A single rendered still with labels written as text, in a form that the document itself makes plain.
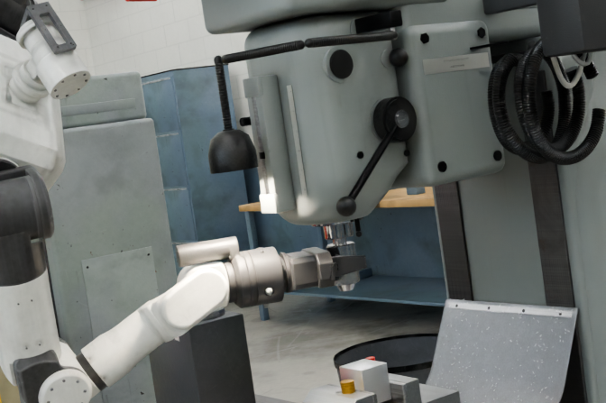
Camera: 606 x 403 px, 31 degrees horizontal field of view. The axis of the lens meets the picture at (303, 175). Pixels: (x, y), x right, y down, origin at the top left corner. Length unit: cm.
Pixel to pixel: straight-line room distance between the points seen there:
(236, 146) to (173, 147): 748
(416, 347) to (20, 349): 259
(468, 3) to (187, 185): 724
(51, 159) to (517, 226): 83
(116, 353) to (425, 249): 624
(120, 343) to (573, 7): 83
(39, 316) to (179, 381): 63
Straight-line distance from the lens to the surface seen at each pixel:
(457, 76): 177
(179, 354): 214
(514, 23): 190
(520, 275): 199
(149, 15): 1054
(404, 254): 798
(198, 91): 905
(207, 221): 903
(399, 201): 670
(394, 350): 404
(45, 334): 161
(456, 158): 175
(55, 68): 160
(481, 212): 202
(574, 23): 162
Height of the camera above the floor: 148
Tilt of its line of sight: 3 degrees down
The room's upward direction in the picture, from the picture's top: 8 degrees counter-clockwise
